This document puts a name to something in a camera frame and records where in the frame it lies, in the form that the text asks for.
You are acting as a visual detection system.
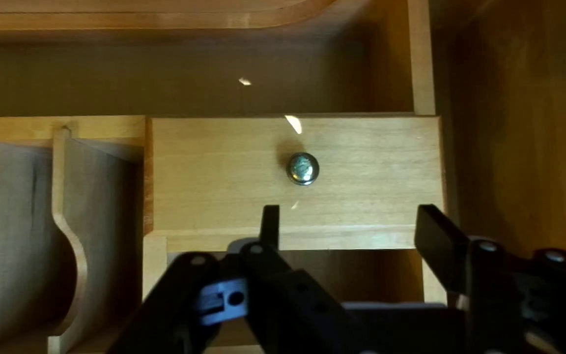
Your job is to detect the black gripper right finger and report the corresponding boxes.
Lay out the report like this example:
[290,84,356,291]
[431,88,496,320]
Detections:
[413,202,566,354]

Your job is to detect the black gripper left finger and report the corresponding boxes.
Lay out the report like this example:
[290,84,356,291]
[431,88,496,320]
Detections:
[107,202,364,354]

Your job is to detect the small wooden drawer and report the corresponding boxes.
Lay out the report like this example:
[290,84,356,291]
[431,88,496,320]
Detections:
[144,114,447,253]

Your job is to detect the wooden roll-top desk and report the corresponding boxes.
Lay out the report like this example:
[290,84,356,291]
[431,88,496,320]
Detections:
[0,0,566,354]

